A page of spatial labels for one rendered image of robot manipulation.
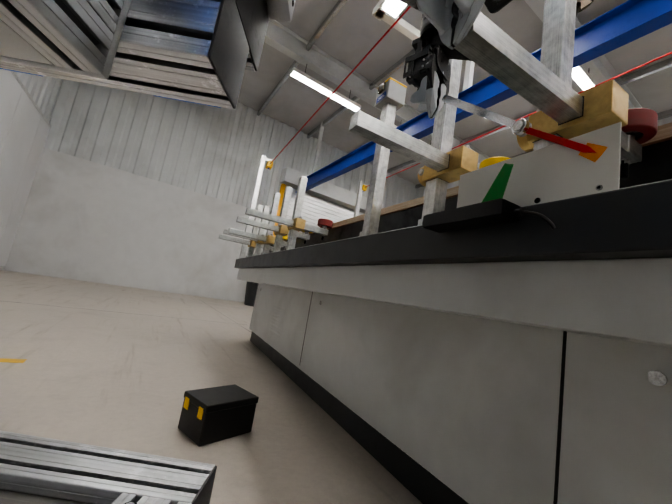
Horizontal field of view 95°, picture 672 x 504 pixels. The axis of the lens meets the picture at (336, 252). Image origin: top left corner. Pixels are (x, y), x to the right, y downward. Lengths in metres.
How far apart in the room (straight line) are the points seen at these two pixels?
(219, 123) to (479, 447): 8.51
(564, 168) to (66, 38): 0.60
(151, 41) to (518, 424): 0.87
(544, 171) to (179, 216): 7.74
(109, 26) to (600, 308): 0.64
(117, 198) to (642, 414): 8.00
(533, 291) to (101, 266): 7.76
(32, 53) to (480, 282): 0.66
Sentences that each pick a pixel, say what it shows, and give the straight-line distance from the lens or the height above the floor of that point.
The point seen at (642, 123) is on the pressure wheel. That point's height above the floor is 0.88.
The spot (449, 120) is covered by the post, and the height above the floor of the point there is 0.97.
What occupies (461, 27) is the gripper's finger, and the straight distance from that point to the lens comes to 0.44.
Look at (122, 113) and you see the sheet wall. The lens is 8.56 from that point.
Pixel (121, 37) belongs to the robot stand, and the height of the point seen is 0.73.
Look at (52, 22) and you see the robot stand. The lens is 0.37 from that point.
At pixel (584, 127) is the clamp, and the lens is 0.62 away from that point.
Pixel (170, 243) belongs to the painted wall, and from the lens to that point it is 7.94.
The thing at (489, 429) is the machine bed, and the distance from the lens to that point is 0.88.
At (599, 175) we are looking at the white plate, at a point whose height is 0.73.
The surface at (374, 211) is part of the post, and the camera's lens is 0.95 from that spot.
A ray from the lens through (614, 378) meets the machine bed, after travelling 0.75.
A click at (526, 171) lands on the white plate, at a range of 0.61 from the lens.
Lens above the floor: 0.51
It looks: 8 degrees up
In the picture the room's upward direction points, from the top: 10 degrees clockwise
